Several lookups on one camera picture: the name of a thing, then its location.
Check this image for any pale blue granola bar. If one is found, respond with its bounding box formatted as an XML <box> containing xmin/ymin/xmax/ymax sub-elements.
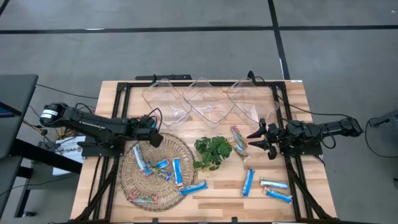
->
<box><xmin>132</xmin><ymin>143</ymin><xmax>147</xmax><ymax>172</ymax></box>

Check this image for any long blue granola bar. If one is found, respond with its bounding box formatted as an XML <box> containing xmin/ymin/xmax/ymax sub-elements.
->
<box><xmin>241</xmin><ymin>168</ymin><xmax>256</xmax><ymax>198</ymax></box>
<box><xmin>172</xmin><ymin>157</ymin><xmax>185</xmax><ymax>187</ymax></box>
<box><xmin>262</xmin><ymin>186</ymin><xmax>294</xmax><ymax>205</ymax></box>
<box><xmin>178</xmin><ymin>180</ymin><xmax>209</xmax><ymax>197</ymax></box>

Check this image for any grey desk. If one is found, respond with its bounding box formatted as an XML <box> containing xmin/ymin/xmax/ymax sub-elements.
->
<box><xmin>0</xmin><ymin>73</ymin><xmax>83</xmax><ymax>218</ymax></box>

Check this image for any white paper sheet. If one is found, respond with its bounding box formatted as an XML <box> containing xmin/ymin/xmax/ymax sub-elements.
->
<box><xmin>52</xmin><ymin>136</ymin><xmax>86</xmax><ymax>177</ymax></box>

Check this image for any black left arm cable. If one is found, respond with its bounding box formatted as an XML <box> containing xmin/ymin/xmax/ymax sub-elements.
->
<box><xmin>146</xmin><ymin>107</ymin><xmax>164</xmax><ymax>133</ymax></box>

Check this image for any clear plastic bin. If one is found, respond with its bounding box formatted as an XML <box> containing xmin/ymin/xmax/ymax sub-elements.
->
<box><xmin>226</xmin><ymin>77</ymin><xmax>280</xmax><ymax>130</ymax></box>
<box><xmin>182</xmin><ymin>77</ymin><xmax>236</xmax><ymax>129</ymax></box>
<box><xmin>142</xmin><ymin>78</ymin><xmax>193</xmax><ymax>131</ymax></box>

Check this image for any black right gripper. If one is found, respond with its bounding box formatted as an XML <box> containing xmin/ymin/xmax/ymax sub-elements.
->
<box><xmin>246</xmin><ymin>118</ymin><xmax>289</xmax><ymax>161</ymax></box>

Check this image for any green and orange granola bar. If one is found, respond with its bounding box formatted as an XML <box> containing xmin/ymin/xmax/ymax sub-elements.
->
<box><xmin>231</xmin><ymin>141</ymin><xmax>251</xmax><ymax>164</ymax></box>

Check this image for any black aluminium table frame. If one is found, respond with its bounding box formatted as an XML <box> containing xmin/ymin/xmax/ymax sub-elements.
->
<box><xmin>74</xmin><ymin>81</ymin><xmax>333</xmax><ymax>223</ymax></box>

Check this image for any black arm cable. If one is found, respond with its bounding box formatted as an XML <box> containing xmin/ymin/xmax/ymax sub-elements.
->
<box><xmin>146</xmin><ymin>107</ymin><xmax>164</xmax><ymax>133</ymax></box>
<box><xmin>247</xmin><ymin>70</ymin><xmax>354</xmax><ymax>119</ymax></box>

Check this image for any black power strip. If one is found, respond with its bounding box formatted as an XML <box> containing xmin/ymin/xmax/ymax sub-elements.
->
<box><xmin>135</xmin><ymin>73</ymin><xmax>193</xmax><ymax>81</ymax></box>

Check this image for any round woven placemat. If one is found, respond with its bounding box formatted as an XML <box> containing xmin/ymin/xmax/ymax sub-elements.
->
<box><xmin>119</xmin><ymin>133</ymin><xmax>197</xmax><ymax>212</ymax></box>

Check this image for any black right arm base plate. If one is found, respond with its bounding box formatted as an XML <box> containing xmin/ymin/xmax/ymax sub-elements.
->
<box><xmin>277</xmin><ymin>141</ymin><xmax>324</xmax><ymax>156</ymax></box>

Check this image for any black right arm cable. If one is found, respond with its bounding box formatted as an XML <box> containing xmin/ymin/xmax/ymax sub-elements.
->
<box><xmin>247</xmin><ymin>70</ymin><xmax>354</xmax><ymax>119</ymax></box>

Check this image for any white and blue granola bar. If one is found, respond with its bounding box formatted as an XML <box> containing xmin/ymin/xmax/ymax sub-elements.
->
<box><xmin>259</xmin><ymin>177</ymin><xmax>290</xmax><ymax>190</ymax></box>

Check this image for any yellow cable bundle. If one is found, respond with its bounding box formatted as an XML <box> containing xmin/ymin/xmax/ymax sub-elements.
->
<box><xmin>23</xmin><ymin>119</ymin><xmax>77</xmax><ymax>139</ymax></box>

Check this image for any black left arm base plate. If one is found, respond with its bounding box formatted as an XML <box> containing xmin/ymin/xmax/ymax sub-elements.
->
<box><xmin>76</xmin><ymin>136</ymin><xmax>125</xmax><ymax>157</ymax></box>

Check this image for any thin black floor cable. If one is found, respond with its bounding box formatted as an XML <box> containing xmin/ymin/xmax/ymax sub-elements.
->
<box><xmin>35</xmin><ymin>83</ymin><xmax>99</xmax><ymax>100</ymax></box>
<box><xmin>364</xmin><ymin>117</ymin><xmax>398</xmax><ymax>159</ymax></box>

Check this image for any green plant in white pot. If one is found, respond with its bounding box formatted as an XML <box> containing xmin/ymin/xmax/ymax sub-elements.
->
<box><xmin>192</xmin><ymin>136</ymin><xmax>233</xmax><ymax>171</ymax></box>

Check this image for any grey stand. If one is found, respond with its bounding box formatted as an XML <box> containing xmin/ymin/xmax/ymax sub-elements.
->
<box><xmin>368</xmin><ymin>108</ymin><xmax>398</xmax><ymax>128</ymax></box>

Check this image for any short blue granola bar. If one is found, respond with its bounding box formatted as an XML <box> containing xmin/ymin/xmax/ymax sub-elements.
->
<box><xmin>154</xmin><ymin>159</ymin><xmax>171</xmax><ymax>170</ymax></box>

